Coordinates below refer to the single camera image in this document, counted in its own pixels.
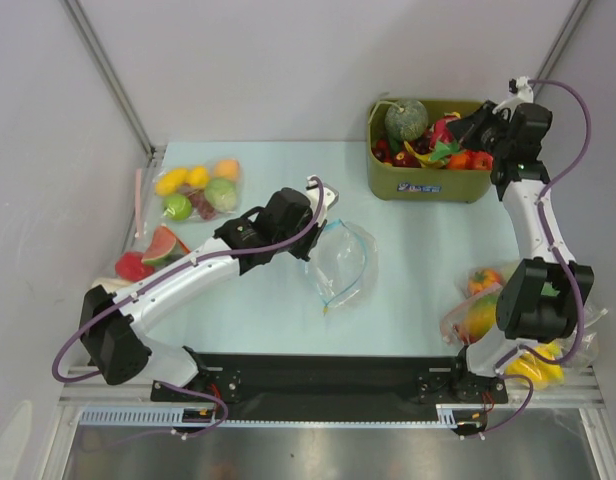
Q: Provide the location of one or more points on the dark purple grapes in bin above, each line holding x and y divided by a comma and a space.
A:
426, 143

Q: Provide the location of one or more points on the yellow banana bunch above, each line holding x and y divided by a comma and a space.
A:
429, 160

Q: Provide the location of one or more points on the green netted melon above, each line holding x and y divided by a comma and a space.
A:
406, 119

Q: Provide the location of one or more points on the bag with green lettuce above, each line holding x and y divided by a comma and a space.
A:
483, 280

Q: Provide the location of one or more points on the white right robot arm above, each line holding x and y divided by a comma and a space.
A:
544, 298

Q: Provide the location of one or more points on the green apple in bag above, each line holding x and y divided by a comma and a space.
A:
177, 207

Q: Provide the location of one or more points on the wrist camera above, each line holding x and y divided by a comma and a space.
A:
520, 92
321, 196

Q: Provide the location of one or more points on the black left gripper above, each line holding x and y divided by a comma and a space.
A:
303, 250

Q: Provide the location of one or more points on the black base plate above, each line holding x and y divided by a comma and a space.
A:
306, 388

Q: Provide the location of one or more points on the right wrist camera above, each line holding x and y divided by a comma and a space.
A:
520, 92

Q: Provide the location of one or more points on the olive green plastic bin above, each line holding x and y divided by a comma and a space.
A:
414, 182

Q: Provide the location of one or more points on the blue zip top bag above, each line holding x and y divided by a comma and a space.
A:
343, 266

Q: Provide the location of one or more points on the dark red apple in bin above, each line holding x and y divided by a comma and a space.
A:
404, 159

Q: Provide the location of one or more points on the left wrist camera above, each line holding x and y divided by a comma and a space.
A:
321, 196

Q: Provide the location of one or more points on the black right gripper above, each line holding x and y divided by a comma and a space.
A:
468, 125

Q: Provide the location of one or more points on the red bell pepper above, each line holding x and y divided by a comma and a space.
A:
130, 267

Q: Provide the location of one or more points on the white radish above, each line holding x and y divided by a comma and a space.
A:
110, 284

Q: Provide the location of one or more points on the pink zip bag yellow fruit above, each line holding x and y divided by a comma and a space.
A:
544, 375

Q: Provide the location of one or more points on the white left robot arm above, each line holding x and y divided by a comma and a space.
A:
116, 325

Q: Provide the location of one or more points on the watermelon slice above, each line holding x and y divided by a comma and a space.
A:
165, 248

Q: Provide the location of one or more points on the pink zip bag with fruit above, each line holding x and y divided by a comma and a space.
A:
214, 188

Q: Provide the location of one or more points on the red apple from bag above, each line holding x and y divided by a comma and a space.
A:
481, 161

